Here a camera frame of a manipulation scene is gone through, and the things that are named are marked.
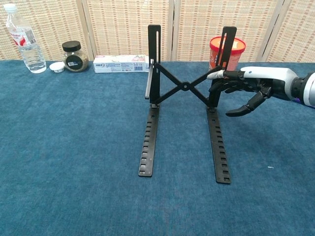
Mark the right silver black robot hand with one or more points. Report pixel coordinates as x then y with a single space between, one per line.
268 76

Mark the black folding laptop stand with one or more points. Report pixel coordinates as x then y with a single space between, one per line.
184 86

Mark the orange instant noodle cup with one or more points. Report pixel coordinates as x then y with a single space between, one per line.
236 56

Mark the white toothpaste carton box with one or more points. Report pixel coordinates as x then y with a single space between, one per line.
118 64

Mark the woven bamboo folding screen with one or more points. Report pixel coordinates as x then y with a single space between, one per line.
123 29

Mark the glass jar with black lid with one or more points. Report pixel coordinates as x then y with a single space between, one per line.
75 60

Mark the blue felt table mat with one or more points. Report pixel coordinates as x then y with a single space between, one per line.
73 147

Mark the small white bottle cap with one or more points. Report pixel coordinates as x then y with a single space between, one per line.
56 67

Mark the clear plastic water bottle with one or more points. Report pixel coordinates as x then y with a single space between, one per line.
29 49

